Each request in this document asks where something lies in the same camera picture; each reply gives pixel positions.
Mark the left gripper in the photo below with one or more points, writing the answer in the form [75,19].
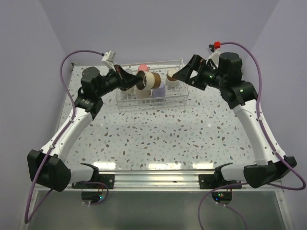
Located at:
[123,78]

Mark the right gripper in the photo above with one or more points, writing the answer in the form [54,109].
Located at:
[195,63]

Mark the cream brown metal cup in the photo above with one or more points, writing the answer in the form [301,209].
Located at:
[129,90]

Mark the red plastic cup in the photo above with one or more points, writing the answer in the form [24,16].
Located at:
[143,67]

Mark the beige plastic cup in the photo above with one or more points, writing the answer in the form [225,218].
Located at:
[143,94]

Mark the purple plastic cup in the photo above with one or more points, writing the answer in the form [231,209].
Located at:
[159,93]

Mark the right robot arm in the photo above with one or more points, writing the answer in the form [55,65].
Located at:
[241,98]

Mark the left round controller board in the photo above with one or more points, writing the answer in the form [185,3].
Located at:
[91,196]

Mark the round controller board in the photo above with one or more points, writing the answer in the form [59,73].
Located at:
[91,196]
[222,197]

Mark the right round controller board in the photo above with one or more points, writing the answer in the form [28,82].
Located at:
[222,197]

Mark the clear wire dish rack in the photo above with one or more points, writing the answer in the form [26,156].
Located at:
[174,96]

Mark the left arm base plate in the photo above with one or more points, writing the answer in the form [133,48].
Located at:
[106,179]

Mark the aluminium front rail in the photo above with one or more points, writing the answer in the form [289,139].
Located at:
[144,181]

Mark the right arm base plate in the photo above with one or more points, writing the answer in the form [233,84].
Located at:
[210,181]

